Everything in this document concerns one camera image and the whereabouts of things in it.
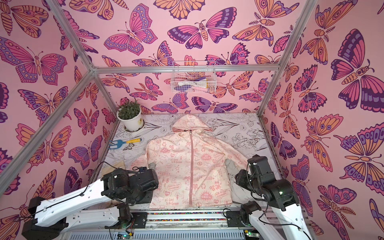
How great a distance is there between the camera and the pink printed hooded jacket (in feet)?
2.66

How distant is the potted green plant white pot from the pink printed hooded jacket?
6.2 inches

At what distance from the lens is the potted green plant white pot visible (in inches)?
40.1
